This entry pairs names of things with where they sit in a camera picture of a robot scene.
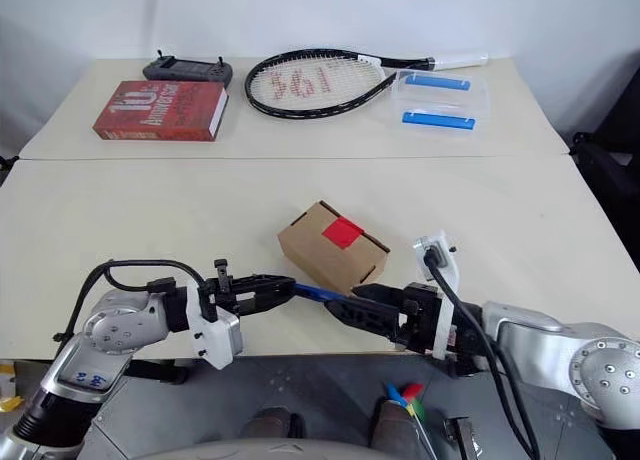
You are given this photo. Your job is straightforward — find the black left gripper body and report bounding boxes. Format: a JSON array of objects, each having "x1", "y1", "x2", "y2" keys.
[{"x1": 198, "y1": 258, "x2": 254, "y2": 316}]

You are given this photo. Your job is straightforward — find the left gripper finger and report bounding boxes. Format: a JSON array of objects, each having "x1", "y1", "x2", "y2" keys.
[
  {"x1": 248, "y1": 288, "x2": 295, "y2": 315},
  {"x1": 248, "y1": 273, "x2": 298, "y2": 295}
]

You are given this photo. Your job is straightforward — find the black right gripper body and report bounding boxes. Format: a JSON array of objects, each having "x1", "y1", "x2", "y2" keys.
[{"x1": 396, "y1": 281, "x2": 444, "y2": 357}]

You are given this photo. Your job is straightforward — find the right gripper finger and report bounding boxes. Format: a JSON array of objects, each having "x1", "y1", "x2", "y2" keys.
[
  {"x1": 323, "y1": 296, "x2": 404, "y2": 342},
  {"x1": 350, "y1": 282, "x2": 410, "y2": 312}
]

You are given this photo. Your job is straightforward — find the blue pen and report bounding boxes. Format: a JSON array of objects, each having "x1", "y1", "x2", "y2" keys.
[{"x1": 293, "y1": 281, "x2": 352, "y2": 304}]

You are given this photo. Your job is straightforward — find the brown cardboard box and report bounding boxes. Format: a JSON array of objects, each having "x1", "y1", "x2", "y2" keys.
[{"x1": 277, "y1": 199, "x2": 392, "y2": 297}]

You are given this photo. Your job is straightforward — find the red tape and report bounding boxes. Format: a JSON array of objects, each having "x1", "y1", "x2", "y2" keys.
[{"x1": 322, "y1": 217, "x2": 363, "y2": 251}]

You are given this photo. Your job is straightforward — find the colourful plastic pieces bundle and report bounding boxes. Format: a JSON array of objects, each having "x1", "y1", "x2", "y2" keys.
[{"x1": 384, "y1": 381, "x2": 434, "y2": 459}]

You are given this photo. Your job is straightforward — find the dark rounded shape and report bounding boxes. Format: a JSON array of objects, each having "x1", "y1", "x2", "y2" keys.
[
  {"x1": 242, "y1": 405, "x2": 306, "y2": 441},
  {"x1": 372, "y1": 399, "x2": 426, "y2": 460}
]

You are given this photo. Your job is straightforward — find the blue plastic bar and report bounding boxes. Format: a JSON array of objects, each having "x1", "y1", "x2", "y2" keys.
[
  {"x1": 401, "y1": 110, "x2": 475, "y2": 130},
  {"x1": 403, "y1": 73, "x2": 472, "y2": 91}
]

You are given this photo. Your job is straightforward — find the red hardcover book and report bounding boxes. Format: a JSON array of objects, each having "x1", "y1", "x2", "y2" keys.
[{"x1": 92, "y1": 80, "x2": 230, "y2": 142}]

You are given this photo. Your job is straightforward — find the clear plastic container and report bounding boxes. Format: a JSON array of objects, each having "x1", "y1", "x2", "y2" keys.
[{"x1": 389, "y1": 69, "x2": 490, "y2": 139}]

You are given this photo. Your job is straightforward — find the black handheld controller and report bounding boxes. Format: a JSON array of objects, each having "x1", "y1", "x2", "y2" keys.
[{"x1": 142, "y1": 49, "x2": 235, "y2": 86}]

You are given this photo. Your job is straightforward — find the black chair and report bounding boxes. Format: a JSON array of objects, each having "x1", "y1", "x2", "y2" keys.
[{"x1": 569, "y1": 49, "x2": 640, "y2": 276}]

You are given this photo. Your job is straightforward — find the black tennis racket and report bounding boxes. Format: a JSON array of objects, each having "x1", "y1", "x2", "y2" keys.
[{"x1": 243, "y1": 47, "x2": 490, "y2": 120}]

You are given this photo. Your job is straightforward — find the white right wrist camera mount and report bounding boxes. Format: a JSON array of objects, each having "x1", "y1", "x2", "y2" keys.
[{"x1": 412, "y1": 228, "x2": 460, "y2": 360}]

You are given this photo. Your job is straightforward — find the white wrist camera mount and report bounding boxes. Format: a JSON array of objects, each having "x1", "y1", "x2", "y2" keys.
[
  {"x1": 412, "y1": 228, "x2": 460, "y2": 360},
  {"x1": 185, "y1": 283, "x2": 245, "y2": 370}
]

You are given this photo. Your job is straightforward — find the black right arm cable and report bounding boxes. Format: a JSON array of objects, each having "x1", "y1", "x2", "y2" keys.
[{"x1": 422, "y1": 242, "x2": 544, "y2": 460}]

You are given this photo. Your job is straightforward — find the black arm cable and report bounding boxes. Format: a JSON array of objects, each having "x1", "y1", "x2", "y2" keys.
[
  {"x1": 52, "y1": 258, "x2": 209, "y2": 344},
  {"x1": 422, "y1": 242, "x2": 544, "y2": 460}
]

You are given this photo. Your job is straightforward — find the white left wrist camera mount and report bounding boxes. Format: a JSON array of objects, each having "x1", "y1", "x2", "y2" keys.
[{"x1": 185, "y1": 283, "x2": 245, "y2": 370}]

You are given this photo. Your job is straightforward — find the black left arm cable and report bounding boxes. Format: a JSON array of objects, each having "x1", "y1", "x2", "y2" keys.
[{"x1": 52, "y1": 258, "x2": 209, "y2": 344}]

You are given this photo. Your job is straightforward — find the black metal bracket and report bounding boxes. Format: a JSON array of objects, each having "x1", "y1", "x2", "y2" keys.
[{"x1": 442, "y1": 416, "x2": 482, "y2": 460}]

